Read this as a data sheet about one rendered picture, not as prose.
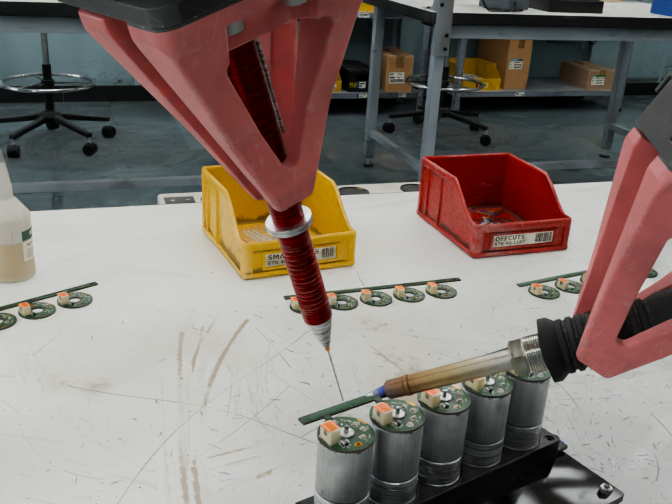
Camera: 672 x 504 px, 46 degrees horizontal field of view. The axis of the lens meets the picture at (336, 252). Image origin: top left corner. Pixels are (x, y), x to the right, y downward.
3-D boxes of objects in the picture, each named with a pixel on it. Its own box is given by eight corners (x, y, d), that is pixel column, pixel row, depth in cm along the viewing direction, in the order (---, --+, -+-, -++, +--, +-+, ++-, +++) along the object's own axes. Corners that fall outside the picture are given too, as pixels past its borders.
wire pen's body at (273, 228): (288, 318, 29) (195, 35, 23) (321, 296, 30) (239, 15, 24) (313, 336, 28) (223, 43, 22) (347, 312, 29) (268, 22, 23)
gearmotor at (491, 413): (508, 471, 40) (523, 385, 38) (473, 487, 39) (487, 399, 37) (475, 446, 42) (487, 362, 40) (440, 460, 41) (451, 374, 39)
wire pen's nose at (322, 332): (306, 347, 30) (297, 317, 29) (328, 331, 30) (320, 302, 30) (324, 359, 29) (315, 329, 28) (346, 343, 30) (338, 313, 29)
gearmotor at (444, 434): (468, 490, 39) (481, 401, 37) (430, 507, 37) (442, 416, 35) (435, 462, 40) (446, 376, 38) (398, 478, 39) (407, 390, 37)
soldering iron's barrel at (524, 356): (390, 416, 31) (550, 378, 30) (376, 383, 31) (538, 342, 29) (395, 396, 33) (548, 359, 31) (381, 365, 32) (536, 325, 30)
